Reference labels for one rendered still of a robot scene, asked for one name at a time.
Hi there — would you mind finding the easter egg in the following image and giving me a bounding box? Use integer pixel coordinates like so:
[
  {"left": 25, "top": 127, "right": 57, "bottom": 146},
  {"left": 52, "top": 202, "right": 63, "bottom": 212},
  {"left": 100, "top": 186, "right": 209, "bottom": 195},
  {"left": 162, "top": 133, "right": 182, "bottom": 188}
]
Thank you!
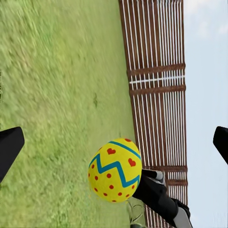
[{"left": 88, "top": 138, "right": 142, "bottom": 203}]

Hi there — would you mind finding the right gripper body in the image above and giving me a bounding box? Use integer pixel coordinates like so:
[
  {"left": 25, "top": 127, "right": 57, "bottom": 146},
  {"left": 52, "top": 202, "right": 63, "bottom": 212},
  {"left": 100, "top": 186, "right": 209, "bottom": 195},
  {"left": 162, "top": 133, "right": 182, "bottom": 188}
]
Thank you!
[{"left": 133, "top": 180, "right": 171, "bottom": 214}]

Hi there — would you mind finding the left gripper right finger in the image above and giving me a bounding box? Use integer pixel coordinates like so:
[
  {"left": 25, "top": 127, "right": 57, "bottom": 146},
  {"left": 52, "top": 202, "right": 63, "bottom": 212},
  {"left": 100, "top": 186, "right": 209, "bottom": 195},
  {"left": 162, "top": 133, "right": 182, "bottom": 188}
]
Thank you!
[{"left": 213, "top": 126, "right": 228, "bottom": 165}]

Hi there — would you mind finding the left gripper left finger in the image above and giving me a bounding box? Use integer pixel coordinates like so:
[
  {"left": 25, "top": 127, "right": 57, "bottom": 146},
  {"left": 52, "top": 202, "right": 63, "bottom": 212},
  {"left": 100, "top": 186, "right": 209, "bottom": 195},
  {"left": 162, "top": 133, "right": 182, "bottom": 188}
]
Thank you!
[{"left": 0, "top": 127, "right": 25, "bottom": 183}]

